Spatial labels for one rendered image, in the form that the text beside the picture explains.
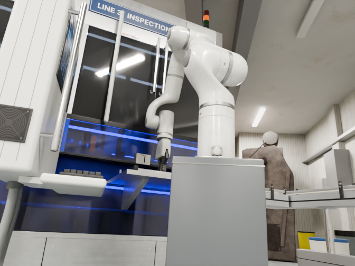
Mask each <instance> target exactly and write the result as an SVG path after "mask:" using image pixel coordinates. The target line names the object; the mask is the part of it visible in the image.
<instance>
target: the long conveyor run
mask: <svg viewBox="0 0 355 266"><path fill-rule="evenodd" d="M338 183H340V184H339V185H338V187H327V188H316V189H305V190H298V189H295V191H288V192H287V191H286V190H285V189H286V187H283V189H284V191H285V193H279V194H284V195H288V199H289V207H268V206H266V208H270V209H298V208H316V207H336V208H348V207H355V183H352V185H349V186H343V185H342V184H341V183H342V181H341V180H339V181H338ZM350 190H352V191H350ZM336 191H339V192H336ZM323 192H326V193H323ZM309 193H312V194H309Z"/></svg>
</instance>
